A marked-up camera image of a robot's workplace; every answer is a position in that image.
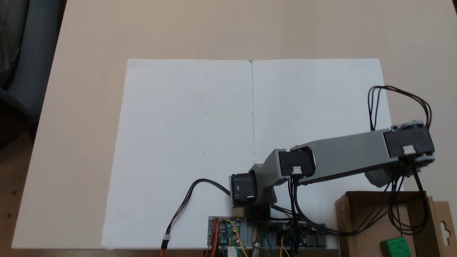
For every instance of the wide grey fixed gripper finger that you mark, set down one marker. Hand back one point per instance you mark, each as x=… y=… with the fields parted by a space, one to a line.
x=385 y=176

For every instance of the green dice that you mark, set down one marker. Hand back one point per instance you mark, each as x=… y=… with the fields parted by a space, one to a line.
x=395 y=248

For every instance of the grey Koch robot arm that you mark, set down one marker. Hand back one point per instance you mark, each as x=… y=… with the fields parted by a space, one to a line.
x=342 y=153

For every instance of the brown cardboard box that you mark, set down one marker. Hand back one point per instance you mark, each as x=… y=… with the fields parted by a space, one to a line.
x=357 y=221

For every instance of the white paper sheet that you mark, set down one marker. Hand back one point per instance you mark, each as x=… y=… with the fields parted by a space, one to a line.
x=160 y=142
x=321 y=107

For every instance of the blue power converter board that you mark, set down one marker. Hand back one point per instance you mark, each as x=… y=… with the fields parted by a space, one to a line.
x=310 y=237

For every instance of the metal table clamp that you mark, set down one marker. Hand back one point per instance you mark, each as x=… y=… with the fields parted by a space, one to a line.
x=257 y=242

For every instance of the motor controller circuit board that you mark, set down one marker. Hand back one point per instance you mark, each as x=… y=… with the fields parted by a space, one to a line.
x=223 y=232

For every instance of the dark grey chair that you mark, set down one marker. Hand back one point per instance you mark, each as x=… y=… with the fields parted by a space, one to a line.
x=35 y=53

